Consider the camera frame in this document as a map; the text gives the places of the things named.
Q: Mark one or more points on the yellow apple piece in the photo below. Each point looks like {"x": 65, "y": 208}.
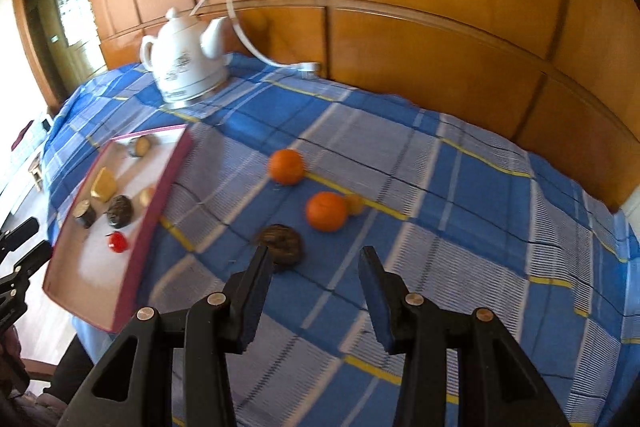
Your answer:
{"x": 102, "y": 184}

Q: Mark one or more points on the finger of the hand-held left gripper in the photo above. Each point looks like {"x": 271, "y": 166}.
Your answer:
{"x": 30, "y": 262}
{"x": 22, "y": 231}

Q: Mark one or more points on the person's dark clothing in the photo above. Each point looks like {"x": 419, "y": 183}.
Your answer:
{"x": 75, "y": 367}

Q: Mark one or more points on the orange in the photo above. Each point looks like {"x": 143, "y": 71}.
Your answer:
{"x": 286, "y": 167}
{"x": 326, "y": 212}

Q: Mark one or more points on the white ceramic electric kettle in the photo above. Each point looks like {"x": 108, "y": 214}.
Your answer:
{"x": 180, "y": 57}

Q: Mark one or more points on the blue plaid cloth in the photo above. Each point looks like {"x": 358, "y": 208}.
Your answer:
{"x": 450, "y": 232}

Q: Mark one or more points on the dark water chestnut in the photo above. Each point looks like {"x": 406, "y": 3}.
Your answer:
{"x": 285, "y": 241}
{"x": 120, "y": 211}

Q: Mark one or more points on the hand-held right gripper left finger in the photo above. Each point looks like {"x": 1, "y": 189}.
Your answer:
{"x": 255, "y": 289}

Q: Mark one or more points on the small wooden stool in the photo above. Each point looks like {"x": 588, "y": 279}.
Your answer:
{"x": 37, "y": 172}

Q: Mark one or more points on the wooden wardrobe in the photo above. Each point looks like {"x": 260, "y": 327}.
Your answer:
{"x": 425, "y": 32}

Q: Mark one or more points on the small tan longan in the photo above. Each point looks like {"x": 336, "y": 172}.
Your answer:
{"x": 356, "y": 204}
{"x": 147, "y": 196}

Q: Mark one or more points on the wooden glass-panel door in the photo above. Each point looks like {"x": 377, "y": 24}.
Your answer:
{"x": 65, "y": 22}

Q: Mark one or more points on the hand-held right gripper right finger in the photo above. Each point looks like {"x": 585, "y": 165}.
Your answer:
{"x": 375, "y": 302}

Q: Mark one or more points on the red cherry tomato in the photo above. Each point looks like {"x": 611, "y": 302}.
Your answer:
{"x": 117, "y": 242}

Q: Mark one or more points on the silver kettle base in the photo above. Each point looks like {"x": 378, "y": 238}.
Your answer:
{"x": 210, "y": 89}

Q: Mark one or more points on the pink-rimmed white box tray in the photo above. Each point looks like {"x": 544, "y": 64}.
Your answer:
{"x": 95, "y": 277}

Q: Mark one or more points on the dark red cloth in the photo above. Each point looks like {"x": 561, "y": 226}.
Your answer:
{"x": 22, "y": 136}

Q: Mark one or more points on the cut sugarcane piece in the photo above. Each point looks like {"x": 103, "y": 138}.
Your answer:
{"x": 140, "y": 147}
{"x": 84, "y": 214}

